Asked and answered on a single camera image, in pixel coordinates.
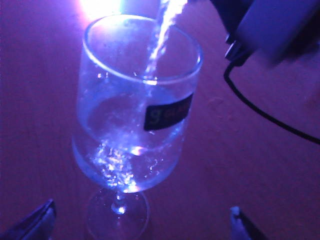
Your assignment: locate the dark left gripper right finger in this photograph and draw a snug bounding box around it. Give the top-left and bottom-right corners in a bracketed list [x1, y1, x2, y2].
[229, 205, 270, 240]

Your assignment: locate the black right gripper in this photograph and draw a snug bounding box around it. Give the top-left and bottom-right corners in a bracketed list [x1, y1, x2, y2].
[209, 0, 254, 35]

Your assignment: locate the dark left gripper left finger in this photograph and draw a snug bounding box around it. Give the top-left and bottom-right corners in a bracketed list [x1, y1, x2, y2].
[4, 198, 57, 240]

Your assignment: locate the clear stemmed wine glass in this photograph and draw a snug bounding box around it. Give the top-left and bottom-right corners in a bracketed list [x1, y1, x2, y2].
[71, 13, 205, 240]

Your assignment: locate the black camera cable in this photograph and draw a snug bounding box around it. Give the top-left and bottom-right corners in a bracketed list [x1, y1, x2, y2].
[223, 40, 320, 146]

